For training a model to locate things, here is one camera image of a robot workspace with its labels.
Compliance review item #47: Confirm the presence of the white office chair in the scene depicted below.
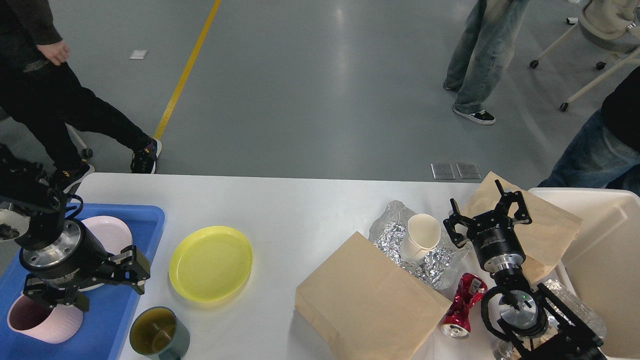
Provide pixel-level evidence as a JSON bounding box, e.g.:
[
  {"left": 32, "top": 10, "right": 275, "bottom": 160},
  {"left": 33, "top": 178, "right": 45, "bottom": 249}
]
[{"left": 529, "top": 0, "right": 639, "bottom": 112}]

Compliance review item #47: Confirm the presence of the pink mug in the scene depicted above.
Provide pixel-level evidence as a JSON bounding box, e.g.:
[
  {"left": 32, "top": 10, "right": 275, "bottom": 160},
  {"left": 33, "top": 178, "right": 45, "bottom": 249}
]
[{"left": 6, "top": 295, "right": 84, "bottom": 344}]

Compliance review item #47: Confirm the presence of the large brown paper bag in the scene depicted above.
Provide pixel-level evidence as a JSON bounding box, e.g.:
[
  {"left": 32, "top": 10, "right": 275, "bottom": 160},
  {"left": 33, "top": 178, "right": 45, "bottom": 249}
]
[{"left": 294, "top": 232, "right": 451, "bottom": 360}]

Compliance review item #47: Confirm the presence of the white paper cup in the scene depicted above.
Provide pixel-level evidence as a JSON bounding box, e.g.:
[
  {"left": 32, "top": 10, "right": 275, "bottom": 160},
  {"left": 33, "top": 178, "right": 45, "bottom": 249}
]
[{"left": 398, "top": 213, "right": 441, "bottom": 264}]

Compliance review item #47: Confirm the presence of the pink plate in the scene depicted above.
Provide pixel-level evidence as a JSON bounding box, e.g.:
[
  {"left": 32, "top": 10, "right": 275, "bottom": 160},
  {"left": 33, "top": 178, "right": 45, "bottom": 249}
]
[{"left": 77, "top": 215, "right": 134, "bottom": 292}]

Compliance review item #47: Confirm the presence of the floor socket plate right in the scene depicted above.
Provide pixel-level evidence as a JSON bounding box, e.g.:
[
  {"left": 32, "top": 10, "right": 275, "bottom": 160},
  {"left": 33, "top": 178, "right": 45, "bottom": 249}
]
[{"left": 455, "top": 162, "right": 482, "bottom": 180}]

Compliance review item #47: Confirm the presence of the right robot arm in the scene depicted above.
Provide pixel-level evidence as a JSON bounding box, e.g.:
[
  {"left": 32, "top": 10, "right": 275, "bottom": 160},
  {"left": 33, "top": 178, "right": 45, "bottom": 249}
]
[{"left": 443, "top": 180, "right": 605, "bottom": 360}]

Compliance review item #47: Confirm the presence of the person in light jeans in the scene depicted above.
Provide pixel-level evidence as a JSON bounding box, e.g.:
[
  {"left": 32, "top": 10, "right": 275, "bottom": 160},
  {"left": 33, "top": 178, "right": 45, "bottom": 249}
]
[{"left": 442, "top": 0, "right": 530, "bottom": 126}]

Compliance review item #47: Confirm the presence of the dark green mug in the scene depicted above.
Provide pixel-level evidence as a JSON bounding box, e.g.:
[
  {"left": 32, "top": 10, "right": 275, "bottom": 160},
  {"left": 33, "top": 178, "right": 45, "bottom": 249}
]
[{"left": 128, "top": 306, "right": 191, "bottom": 360}]

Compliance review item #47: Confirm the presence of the yellow plastic plate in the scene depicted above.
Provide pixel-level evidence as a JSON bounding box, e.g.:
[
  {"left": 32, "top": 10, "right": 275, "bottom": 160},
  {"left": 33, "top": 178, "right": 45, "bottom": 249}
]
[{"left": 167, "top": 225, "right": 253, "bottom": 303}]

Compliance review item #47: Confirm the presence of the brown paper bag right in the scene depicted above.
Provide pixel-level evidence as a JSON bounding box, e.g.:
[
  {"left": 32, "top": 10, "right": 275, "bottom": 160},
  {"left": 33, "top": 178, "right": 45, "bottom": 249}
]
[{"left": 461, "top": 172, "right": 583, "bottom": 285}]

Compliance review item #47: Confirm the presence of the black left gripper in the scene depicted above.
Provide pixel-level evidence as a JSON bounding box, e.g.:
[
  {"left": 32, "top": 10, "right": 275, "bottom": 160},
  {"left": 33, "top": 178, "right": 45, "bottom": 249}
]
[{"left": 19, "top": 219, "right": 151, "bottom": 313}]

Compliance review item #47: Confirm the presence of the floor socket plate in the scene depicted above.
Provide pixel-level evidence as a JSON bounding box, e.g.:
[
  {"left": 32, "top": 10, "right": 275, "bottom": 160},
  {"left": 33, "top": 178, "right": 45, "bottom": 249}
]
[
  {"left": 455, "top": 162, "right": 482, "bottom": 180},
  {"left": 430, "top": 162, "right": 457, "bottom": 180}
]

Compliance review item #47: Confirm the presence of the person in black trousers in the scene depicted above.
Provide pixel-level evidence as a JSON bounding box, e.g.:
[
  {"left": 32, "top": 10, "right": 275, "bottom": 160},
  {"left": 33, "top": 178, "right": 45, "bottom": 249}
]
[{"left": 0, "top": 0, "right": 162, "bottom": 193}]

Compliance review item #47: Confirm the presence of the blue plastic tray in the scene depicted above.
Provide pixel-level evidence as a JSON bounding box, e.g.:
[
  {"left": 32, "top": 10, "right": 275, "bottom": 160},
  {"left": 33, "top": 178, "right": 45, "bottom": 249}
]
[{"left": 0, "top": 203, "right": 165, "bottom": 360}]

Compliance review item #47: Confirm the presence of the crushed red can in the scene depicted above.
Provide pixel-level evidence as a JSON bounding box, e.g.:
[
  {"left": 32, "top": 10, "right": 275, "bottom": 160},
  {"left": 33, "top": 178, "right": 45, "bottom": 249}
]
[{"left": 440, "top": 272, "right": 489, "bottom": 339}]

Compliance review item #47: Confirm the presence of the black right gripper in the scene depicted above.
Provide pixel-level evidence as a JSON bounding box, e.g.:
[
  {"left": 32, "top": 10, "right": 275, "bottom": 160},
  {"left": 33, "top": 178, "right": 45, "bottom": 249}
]
[{"left": 442, "top": 179, "right": 533, "bottom": 274}]

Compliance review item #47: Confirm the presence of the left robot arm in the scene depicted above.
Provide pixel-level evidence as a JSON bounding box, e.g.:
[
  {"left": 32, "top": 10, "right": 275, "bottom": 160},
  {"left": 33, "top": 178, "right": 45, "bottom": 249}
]
[{"left": 0, "top": 145, "right": 151, "bottom": 312}]

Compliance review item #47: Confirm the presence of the crumpled aluminium foil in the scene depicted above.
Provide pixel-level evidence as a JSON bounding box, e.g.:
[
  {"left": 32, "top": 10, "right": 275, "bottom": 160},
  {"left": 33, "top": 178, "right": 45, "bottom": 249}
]
[{"left": 368, "top": 200, "right": 471, "bottom": 290}]

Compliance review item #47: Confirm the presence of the floor socket plate left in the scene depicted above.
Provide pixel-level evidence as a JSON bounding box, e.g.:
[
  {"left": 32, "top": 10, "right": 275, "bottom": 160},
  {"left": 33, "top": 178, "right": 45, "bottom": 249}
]
[{"left": 430, "top": 162, "right": 457, "bottom": 180}]

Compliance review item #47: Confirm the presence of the white plastic bin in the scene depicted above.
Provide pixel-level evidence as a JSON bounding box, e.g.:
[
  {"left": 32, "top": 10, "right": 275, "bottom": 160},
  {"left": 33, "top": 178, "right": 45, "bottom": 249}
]
[{"left": 530, "top": 187, "right": 640, "bottom": 360}]

